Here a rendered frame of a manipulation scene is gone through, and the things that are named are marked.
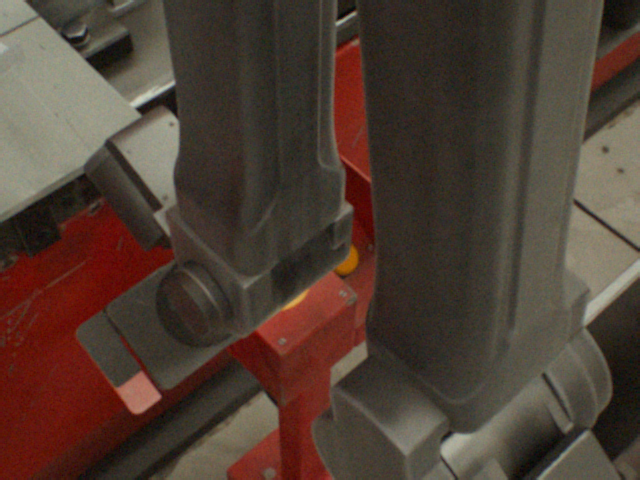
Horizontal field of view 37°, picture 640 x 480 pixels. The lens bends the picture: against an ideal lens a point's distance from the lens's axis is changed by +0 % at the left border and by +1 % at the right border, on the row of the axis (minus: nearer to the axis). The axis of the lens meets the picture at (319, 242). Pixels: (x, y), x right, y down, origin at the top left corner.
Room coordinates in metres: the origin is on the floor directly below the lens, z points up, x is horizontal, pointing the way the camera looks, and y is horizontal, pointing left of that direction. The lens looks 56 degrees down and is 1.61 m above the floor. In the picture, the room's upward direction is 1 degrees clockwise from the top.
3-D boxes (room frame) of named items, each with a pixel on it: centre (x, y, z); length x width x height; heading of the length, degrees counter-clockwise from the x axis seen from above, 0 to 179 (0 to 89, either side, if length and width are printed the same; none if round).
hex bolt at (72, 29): (0.73, 0.26, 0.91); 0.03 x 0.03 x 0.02
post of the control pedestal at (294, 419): (0.55, 0.02, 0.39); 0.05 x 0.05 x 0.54; 43
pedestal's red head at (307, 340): (0.55, 0.02, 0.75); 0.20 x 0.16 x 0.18; 133
